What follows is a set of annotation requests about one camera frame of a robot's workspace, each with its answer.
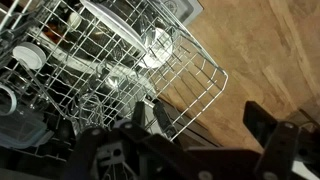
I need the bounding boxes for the plastic container blue rim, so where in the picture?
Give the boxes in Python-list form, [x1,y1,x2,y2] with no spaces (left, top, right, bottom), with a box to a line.
[0,108,49,149]

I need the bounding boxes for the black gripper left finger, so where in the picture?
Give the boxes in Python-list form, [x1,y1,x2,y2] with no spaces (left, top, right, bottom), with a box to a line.
[61,100,214,180]

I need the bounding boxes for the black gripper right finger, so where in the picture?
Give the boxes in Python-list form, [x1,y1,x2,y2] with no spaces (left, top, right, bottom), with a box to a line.
[242,100,320,180]

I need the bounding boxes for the dishwasher with open door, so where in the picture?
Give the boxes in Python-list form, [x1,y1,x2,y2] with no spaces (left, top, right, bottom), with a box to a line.
[151,96,223,149]

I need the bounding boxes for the wire dishwasher rack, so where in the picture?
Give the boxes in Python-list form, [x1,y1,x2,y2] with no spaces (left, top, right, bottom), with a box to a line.
[0,0,229,161]

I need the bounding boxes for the round clear bluish rim container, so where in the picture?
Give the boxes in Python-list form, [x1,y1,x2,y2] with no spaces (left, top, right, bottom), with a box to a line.
[0,82,18,117]

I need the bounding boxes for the white round lid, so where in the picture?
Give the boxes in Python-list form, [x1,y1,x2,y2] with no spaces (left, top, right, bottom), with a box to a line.
[12,41,47,70]

